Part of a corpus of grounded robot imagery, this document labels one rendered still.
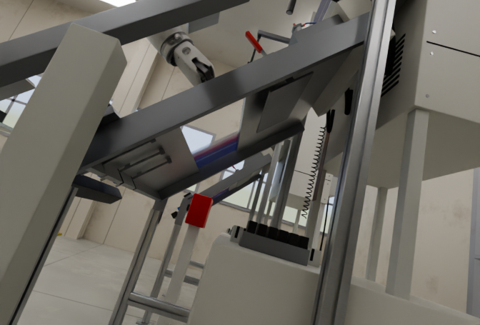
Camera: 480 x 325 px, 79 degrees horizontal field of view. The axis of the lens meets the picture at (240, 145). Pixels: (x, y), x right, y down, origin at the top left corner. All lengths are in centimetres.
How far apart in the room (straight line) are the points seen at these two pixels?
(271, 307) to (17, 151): 44
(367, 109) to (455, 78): 24
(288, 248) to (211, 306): 24
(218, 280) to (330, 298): 19
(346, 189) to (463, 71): 41
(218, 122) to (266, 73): 412
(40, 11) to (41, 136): 556
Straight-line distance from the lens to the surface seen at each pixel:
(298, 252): 72
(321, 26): 79
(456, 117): 77
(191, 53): 72
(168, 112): 60
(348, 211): 56
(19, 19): 592
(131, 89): 468
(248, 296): 56
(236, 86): 62
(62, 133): 38
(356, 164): 58
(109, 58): 40
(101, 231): 460
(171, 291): 163
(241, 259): 55
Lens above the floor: 64
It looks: 16 degrees up
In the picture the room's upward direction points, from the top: 17 degrees clockwise
